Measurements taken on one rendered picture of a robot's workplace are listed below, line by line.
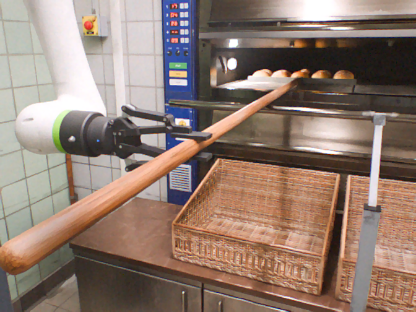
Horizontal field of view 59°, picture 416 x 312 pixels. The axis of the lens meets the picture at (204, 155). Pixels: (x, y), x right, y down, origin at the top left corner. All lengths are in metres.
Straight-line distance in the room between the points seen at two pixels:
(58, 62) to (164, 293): 0.96
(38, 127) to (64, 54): 0.19
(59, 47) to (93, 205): 0.55
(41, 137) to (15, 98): 1.23
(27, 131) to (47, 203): 1.45
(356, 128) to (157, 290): 1.03
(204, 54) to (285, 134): 0.51
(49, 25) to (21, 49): 1.15
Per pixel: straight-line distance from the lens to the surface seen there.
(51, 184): 2.23
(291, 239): 1.61
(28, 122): 0.81
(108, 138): 0.72
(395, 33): 1.44
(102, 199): 0.42
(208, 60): 1.71
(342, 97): 1.60
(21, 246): 0.35
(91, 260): 1.64
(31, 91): 2.08
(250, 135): 1.68
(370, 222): 1.09
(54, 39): 0.90
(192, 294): 1.45
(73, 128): 0.74
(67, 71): 0.90
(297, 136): 1.64
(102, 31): 1.94
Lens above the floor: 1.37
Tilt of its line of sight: 17 degrees down
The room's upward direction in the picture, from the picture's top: straight up
